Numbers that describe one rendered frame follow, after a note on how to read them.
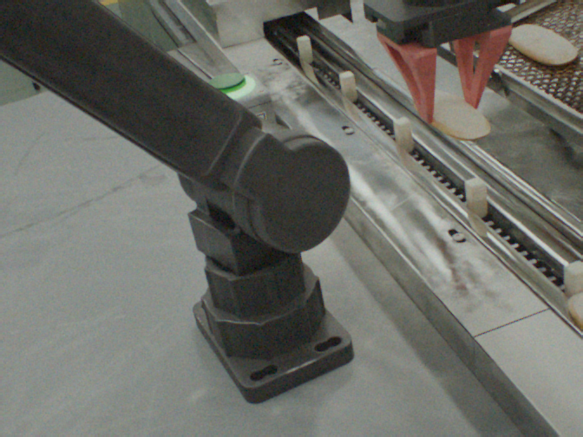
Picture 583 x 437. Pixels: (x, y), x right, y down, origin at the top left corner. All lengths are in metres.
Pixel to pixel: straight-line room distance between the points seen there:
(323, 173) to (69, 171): 0.48
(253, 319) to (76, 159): 0.47
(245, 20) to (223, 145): 0.59
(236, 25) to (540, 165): 0.45
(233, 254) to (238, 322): 0.05
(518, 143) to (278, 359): 0.37
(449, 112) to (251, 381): 0.26
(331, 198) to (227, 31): 0.56
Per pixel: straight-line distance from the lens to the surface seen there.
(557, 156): 0.87
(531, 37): 0.90
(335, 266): 0.75
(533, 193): 0.74
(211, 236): 0.62
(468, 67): 0.74
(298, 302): 0.64
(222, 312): 0.64
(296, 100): 0.95
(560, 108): 0.78
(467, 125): 0.71
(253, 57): 1.09
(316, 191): 0.59
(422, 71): 0.68
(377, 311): 0.69
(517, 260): 0.68
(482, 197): 0.74
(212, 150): 0.56
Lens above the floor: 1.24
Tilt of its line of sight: 31 degrees down
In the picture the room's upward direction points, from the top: 12 degrees counter-clockwise
